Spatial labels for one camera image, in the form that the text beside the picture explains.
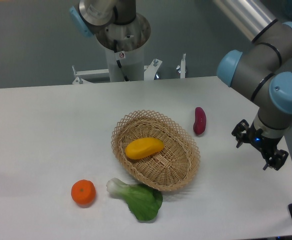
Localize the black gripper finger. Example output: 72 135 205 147
231 119 250 148
262 149 289 171

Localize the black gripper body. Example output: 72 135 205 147
247 120 283 156

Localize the yellow mango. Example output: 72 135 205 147
125 137 165 160

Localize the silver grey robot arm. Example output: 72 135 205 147
69 0 292 170

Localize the woven wicker basket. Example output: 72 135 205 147
111 110 200 192

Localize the purple sweet potato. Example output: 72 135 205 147
193 107 207 136

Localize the green bok choy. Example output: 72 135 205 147
106 178 163 222

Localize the orange tangerine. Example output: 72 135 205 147
70 179 97 206

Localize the white metal base frame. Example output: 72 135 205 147
72 53 188 85

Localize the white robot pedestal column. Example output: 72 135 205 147
104 47 144 83

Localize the black cable on pedestal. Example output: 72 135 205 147
112 39 131 82

